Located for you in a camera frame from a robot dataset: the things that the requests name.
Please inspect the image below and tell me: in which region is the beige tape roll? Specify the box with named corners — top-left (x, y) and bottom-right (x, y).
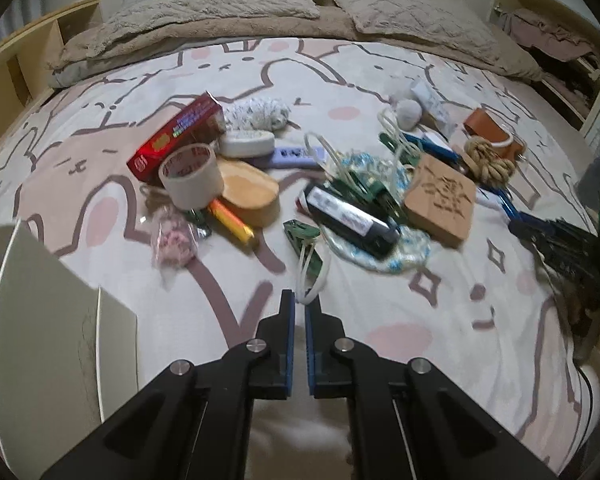
top-left (158, 143), bottom-right (225, 210)

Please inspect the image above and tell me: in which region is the white patterned scrunchie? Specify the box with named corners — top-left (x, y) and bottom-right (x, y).
top-left (224, 96), bottom-right (291, 133)

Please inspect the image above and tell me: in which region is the beige quilted large pillow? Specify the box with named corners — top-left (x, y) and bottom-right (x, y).
top-left (325, 0), bottom-right (501, 66)

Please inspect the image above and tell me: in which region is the pink small plastic bag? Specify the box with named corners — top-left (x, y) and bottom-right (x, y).
top-left (150, 206), bottom-right (201, 288)

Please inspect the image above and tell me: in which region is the wooden bedside shelf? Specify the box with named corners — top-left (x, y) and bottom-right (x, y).
top-left (0, 0), bottom-right (103, 161)

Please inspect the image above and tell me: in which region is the dark blue small case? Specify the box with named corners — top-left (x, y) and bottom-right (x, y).
top-left (410, 132), bottom-right (461, 158)

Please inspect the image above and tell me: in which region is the brown leather wallet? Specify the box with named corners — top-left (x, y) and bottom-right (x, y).
top-left (462, 107), bottom-right (526, 161)

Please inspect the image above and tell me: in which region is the blue grey curtain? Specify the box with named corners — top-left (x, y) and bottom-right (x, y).
top-left (0, 0), bottom-right (46, 56)

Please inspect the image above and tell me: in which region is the grey plush ball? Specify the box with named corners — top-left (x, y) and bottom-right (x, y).
top-left (387, 95), bottom-right (423, 128)

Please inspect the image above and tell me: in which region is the black rectangular device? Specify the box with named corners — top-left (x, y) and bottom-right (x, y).
top-left (302, 184), bottom-right (401, 260)

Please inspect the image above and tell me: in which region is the wooden oval box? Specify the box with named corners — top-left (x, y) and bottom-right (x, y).
top-left (217, 157), bottom-right (281, 228)

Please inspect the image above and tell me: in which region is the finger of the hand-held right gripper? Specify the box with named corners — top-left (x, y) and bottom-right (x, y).
top-left (507, 220), bottom-right (600, 286)
top-left (517, 210), bottom-right (598, 251)

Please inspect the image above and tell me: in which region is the light blue packet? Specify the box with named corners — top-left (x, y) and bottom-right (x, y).
top-left (412, 77), bottom-right (456, 136)

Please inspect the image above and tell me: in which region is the beige quilted flat pillow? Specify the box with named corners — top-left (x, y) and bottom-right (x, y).
top-left (87, 0), bottom-right (321, 58)

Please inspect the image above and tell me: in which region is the blue patterned plastic bag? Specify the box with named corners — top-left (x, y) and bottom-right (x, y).
top-left (325, 152), bottom-right (431, 273)

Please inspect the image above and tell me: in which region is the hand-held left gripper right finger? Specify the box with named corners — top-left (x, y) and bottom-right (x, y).
top-left (304, 295), bottom-right (556, 480)

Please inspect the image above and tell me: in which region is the white storage box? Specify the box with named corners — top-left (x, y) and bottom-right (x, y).
top-left (0, 220), bottom-right (140, 443)

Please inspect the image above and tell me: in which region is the pink clothes pile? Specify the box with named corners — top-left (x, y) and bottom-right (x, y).
top-left (505, 7), bottom-right (600, 61)

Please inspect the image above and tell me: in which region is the beige mattress bedding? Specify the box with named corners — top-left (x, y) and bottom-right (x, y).
top-left (47, 5), bottom-right (546, 91)

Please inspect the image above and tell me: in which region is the purple flat stick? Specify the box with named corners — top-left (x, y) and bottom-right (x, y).
top-left (270, 146), bottom-right (326, 170)

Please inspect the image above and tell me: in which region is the rabbit printed blanket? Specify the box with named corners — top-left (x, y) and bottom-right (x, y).
top-left (0, 35), bottom-right (600, 480)

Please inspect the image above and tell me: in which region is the blue pen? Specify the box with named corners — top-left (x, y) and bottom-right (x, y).
top-left (477, 182), bottom-right (523, 223)

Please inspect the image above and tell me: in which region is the white oval case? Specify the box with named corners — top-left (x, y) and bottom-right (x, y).
top-left (219, 129), bottom-right (276, 158)

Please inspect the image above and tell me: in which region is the beige rope knot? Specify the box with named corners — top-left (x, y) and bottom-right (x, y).
top-left (462, 137), bottom-right (516, 183)

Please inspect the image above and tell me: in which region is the red cardboard box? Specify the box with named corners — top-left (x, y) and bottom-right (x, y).
top-left (126, 91), bottom-right (226, 183)

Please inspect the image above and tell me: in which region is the carved wooden block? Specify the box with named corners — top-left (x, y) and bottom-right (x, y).
top-left (404, 152), bottom-right (478, 248)

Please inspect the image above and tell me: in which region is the green clip with white cord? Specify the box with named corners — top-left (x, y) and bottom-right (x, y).
top-left (305, 132), bottom-right (406, 221)
top-left (377, 107), bottom-right (421, 166)
top-left (283, 219), bottom-right (328, 306)

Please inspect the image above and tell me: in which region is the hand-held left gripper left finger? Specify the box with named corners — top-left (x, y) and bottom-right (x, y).
top-left (40, 289), bottom-right (297, 480)

